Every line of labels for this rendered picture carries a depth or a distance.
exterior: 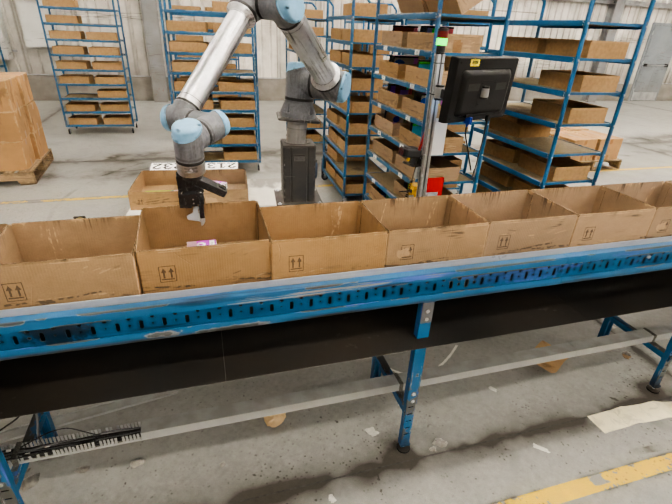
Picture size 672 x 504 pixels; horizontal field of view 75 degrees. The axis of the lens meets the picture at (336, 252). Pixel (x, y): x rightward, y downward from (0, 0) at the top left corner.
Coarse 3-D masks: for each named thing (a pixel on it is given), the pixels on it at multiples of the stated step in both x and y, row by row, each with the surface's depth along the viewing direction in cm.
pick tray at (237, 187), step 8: (208, 176) 264; (216, 176) 265; (224, 176) 266; (232, 176) 268; (240, 176) 269; (232, 184) 268; (240, 184) 268; (208, 192) 231; (232, 192) 233; (240, 192) 234; (208, 200) 233; (216, 200) 233; (224, 200) 234; (232, 200) 235; (240, 200) 236; (248, 200) 238
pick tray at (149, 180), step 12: (144, 180) 258; (156, 180) 260; (168, 180) 261; (132, 192) 223; (144, 192) 224; (156, 192) 225; (168, 192) 226; (132, 204) 226; (144, 204) 227; (156, 204) 228; (168, 204) 229
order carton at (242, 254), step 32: (160, 224) 152; (192, 224) 156; (224, 224) 159; (256, 224) 162; (160, 256) 127; (192, 256) 130; (224, 256) 133; (256, 256) 137; (160, 288) 133; (192, 288) 136
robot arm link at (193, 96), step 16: (240, 0) 158; (240, 16) 159; (256, 16) 163; (224, 32) 156; (240, 32) 159; (208, 48) 154; (224, 48) 155; (208, 64) 151; (224, 64) 156; (192, 80) 149; (208, 80) 151; (192, 96) 148; (208, 96) 154; (160, 112) 147; (176, 112) 144
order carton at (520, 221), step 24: (480, 192) 183; (504, 192) 187; (528, 192) 190; (504, 216) 192; (528, 216) 191; (552, 216) 178; (576, 216) 165; (504, 240) 160; (528, 240) 164; (552, 240) 167
